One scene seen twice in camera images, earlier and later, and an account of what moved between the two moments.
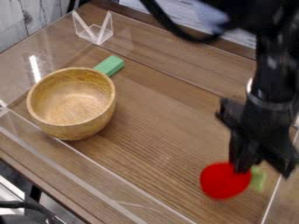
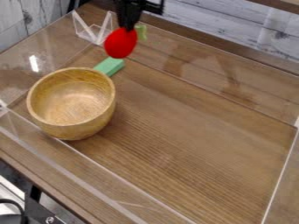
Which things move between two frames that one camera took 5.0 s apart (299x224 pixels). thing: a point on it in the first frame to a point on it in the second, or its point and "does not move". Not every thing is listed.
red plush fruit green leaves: (225, 183) to (121, 41)
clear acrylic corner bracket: (95, 33) does not move
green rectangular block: (110, 66) does not move
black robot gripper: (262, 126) to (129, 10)
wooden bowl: (71, 102) does not move
